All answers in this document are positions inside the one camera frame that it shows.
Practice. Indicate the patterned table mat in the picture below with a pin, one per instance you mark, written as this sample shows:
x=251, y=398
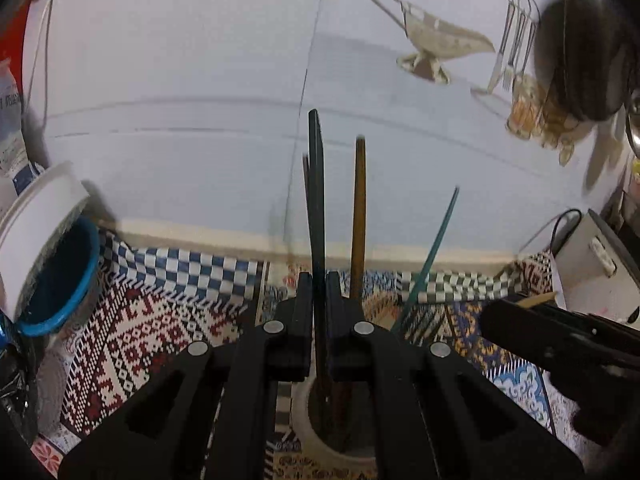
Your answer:
x=150, y=320

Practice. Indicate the red box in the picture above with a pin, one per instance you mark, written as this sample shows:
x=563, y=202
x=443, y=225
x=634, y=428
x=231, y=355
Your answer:
x=10, y=25

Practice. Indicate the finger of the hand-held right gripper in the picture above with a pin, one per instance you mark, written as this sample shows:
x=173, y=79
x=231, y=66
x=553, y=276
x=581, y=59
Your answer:
x=600, y=330
x=530, y=332

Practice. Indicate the black wok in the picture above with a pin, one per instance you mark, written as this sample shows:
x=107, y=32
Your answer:
x=582, y=45

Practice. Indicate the glass mugs wall sticker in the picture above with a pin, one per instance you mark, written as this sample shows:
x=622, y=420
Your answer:
x=537, y=115

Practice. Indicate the white cooking pot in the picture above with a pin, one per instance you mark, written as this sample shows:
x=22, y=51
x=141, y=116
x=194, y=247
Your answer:
x=595, y=265

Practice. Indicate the white plastic bowl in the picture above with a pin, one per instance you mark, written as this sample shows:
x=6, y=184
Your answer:
x=42, y=230

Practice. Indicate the gravy boat wall sticker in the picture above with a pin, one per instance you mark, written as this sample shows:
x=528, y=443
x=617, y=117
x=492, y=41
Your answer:
x=435, y=35

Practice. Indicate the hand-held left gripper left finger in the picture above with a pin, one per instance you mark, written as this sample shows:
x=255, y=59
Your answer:
x=300, y=340

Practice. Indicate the steel ladle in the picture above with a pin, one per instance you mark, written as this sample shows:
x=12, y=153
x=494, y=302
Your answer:
x=634, y=127

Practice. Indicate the blue basin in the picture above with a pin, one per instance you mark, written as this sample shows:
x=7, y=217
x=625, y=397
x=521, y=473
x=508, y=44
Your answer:
x=62, y=280

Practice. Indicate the cutlery stand wall sticker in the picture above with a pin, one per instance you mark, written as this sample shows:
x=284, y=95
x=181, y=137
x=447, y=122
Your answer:
x=515, y=40

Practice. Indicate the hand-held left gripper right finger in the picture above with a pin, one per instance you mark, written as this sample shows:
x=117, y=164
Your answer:
x=340, y=345

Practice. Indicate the clear bag of flour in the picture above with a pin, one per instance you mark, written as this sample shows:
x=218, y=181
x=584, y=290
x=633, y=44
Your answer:
x=11, y=130

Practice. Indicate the white ceramic cup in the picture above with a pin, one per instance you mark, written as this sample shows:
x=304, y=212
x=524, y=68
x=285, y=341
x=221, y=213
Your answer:
x=320, y=449

